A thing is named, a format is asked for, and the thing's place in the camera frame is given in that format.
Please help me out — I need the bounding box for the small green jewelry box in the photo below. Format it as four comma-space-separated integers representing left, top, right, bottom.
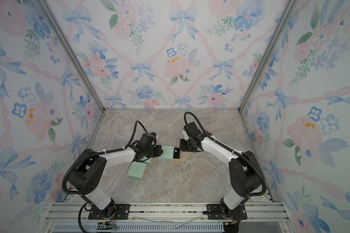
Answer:
127, 162, 147, 180

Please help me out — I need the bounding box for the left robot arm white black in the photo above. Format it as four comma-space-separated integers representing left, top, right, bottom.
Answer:
62, 132, 163, 219

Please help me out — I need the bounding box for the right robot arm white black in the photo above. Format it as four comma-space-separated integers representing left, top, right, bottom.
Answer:
180, 122, 267, 219

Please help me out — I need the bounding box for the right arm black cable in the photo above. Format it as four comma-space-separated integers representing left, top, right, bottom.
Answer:
183, 112, 266, 204

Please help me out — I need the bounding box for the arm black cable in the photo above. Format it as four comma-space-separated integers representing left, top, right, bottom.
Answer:
62, 120, 158, 233
183, 112, 266, 204

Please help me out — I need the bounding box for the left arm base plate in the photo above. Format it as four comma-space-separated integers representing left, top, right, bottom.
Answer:
88, 204, 131, 220

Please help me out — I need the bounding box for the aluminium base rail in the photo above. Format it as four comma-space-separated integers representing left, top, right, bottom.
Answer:
40, 203, 295, 233

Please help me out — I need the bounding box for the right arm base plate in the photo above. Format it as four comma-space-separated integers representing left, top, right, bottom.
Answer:
203, 204, 248, 220

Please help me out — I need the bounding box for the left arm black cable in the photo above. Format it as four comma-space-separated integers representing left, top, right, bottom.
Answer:
62, 120, 158, 233

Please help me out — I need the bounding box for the aluminium frame post left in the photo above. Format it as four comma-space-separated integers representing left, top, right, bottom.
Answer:
35, 0, 105, 112

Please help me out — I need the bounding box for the aluminium frame post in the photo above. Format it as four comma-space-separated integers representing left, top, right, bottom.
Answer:
239, 0, 298, 114
35, 0, 105, 112

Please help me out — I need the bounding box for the aluminium frame post right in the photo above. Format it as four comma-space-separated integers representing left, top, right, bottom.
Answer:
239, 0, 298, 114

